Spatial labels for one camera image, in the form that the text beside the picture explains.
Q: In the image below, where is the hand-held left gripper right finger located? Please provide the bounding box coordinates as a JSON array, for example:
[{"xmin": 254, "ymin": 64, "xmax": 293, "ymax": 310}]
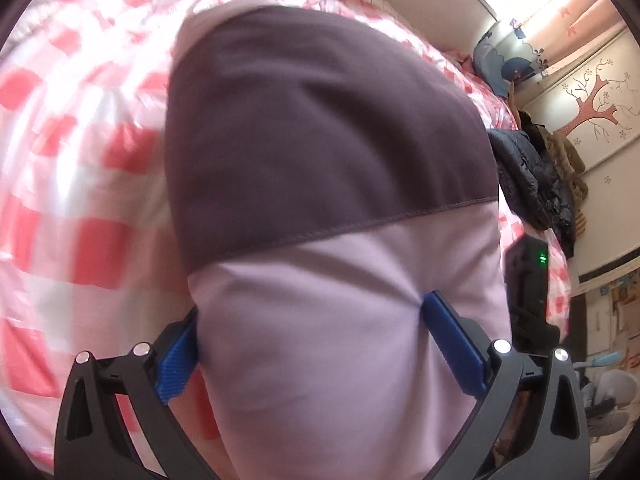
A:
[{"xmin": 421, "ymin": 290, "xmax": 591, "ymax": 480}]

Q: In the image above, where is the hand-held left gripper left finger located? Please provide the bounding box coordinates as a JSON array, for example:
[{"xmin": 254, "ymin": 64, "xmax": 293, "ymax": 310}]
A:
[{"xmin": 54, "ymin": 305, "xmax": 216, "ymax": 480}]

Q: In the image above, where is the purple jacket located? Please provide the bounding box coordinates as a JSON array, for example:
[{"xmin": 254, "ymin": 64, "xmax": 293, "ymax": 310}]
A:
[{"xmin": 162, "ymin": 5, "xmax": 513, "ymax": 480}]

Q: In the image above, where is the black puffer jacket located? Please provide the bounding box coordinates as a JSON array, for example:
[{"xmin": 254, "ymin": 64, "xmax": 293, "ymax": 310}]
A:
[{"xmin": 487, "ymin": 127, "xmax": 576, "ymax": 261}]

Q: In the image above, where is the brown garment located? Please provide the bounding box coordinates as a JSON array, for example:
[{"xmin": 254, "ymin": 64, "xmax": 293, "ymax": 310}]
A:
[{"xmin": 507, "ymin": 80, "xmax": 590, "ymax": 233}]

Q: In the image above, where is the grey chair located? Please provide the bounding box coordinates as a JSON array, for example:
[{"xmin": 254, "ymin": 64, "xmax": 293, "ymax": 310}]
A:
[{"xmin": 572, "ymin": 352, "xmax": 638, "ymax": 443}]

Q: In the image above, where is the wardrobe door with tree pattern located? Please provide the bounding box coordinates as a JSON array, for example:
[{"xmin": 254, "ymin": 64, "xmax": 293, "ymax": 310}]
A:
[{"xmin": 525, "ymin": 25, "xmax": 640, "ymax": 281}]

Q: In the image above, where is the pink checkered plastic bed sheet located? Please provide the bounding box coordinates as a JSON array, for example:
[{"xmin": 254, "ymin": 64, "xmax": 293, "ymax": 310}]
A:
[{"xmin": 0, "ymin": 0, "xmax": 573, "ymax": 471}]

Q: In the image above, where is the blue cartoon print pillow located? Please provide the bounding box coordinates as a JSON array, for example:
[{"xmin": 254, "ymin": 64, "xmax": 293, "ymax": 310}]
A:
[{"xmin": 472, "ymin": 20, "xmax": 543, "ymax": 98}]

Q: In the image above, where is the pink curtain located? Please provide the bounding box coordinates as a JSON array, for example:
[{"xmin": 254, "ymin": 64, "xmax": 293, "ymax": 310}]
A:
[{"xmin": 520, "ymin": 0, "xmax": 631, "ymax": 86}]

